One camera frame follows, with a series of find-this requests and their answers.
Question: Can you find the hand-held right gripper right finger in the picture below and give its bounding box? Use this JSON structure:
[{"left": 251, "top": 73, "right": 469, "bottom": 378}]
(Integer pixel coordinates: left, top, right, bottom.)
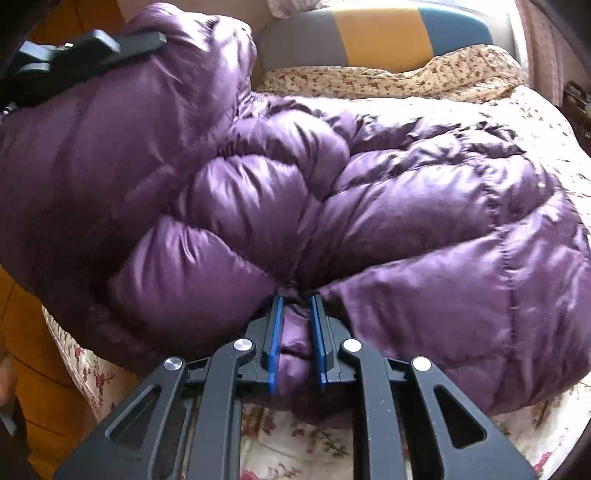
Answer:
[{"left": 308, "top": 294, "right": 537, "bottom": 480}]

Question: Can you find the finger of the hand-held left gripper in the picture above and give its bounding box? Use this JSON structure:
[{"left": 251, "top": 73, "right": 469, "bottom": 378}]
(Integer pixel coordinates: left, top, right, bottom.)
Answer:
[{"left": 46, "top": 30, "right": 168, "bottom": 69}]

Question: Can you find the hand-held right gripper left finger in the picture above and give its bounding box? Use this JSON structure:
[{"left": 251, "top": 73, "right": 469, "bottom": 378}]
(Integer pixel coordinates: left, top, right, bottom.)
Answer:
[{"left": 54, "top": 295, "right": 284, "bottom": 480}]

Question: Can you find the purple quilted down jacket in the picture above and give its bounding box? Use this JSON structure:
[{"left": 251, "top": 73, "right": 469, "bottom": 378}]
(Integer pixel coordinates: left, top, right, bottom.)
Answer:
[{"left": 0, "top": 2, "right": 591, "bottom": 416}]

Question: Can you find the floral quilt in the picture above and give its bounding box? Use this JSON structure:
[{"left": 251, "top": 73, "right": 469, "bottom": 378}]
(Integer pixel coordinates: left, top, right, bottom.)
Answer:
[{"left": 42, "top": 45, "right": 591, "bottom": 480}]

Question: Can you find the grey yellow teal headboard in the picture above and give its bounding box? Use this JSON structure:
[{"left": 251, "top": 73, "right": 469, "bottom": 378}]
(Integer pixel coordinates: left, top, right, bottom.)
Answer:
[{"left": 255, "top": 4, "right": 512, "bottom": 72}]

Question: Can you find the wooden side table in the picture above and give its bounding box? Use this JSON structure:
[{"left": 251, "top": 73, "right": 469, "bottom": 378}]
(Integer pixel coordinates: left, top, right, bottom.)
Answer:
[{"left": 561, "top": 80, "right": 591, "bottom": 153}]

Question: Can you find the pink curtain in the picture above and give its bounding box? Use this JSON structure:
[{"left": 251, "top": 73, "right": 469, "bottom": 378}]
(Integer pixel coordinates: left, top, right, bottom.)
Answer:
[{"left": 515, "top": 0, "right": 578, "bottom": 108}]

